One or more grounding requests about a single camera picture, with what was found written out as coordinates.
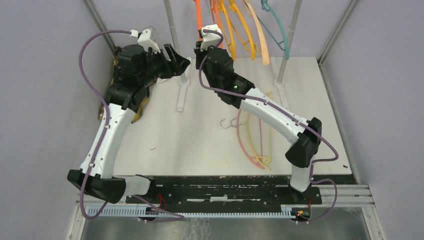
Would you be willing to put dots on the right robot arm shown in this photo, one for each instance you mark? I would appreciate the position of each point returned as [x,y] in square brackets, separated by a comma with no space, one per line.
[303,134]

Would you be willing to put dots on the yellow plaid shirt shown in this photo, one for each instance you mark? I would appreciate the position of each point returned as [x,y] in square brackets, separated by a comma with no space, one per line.
[144,102]

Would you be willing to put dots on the pale yellow hanger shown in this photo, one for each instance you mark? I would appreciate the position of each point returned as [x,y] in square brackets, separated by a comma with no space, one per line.
[260,146]

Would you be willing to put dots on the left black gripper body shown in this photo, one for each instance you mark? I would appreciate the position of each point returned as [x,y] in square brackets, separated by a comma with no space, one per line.
[158,67]

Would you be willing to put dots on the teal hanger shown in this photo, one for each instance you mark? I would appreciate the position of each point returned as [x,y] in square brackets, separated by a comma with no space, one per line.
[282,44]

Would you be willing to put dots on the right grey rack pole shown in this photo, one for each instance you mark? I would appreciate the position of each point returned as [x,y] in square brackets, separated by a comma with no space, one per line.
[290,34]

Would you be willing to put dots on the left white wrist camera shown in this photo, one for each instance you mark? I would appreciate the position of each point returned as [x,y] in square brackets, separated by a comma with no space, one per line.
[146,38]

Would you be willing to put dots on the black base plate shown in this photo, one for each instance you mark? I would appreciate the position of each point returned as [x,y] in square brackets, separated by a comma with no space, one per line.
[228,194]

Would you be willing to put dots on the amber yellow hanger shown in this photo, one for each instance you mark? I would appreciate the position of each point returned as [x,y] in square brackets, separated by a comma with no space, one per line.
[230,38]

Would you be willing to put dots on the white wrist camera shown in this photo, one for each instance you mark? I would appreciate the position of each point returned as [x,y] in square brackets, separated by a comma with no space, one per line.
[211,36]
[146,38]

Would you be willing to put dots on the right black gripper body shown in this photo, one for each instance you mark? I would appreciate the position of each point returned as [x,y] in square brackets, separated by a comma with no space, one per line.
[199,54]

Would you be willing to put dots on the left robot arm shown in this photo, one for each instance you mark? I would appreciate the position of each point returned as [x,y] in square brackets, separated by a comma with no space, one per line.
[95,176]

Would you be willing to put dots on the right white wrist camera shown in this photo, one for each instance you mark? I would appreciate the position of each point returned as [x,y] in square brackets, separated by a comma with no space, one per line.
[211,36]

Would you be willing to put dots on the grey rack pole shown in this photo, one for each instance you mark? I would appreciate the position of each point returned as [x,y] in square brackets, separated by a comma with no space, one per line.
[290,34]
[184,82]

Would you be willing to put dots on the orange hanger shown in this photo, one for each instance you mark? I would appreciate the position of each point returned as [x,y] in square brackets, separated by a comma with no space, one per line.
[198,11]
[215,13]

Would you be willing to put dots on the left grey rack pole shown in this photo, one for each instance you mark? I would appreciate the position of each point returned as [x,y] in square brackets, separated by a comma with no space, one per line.
[184,82]

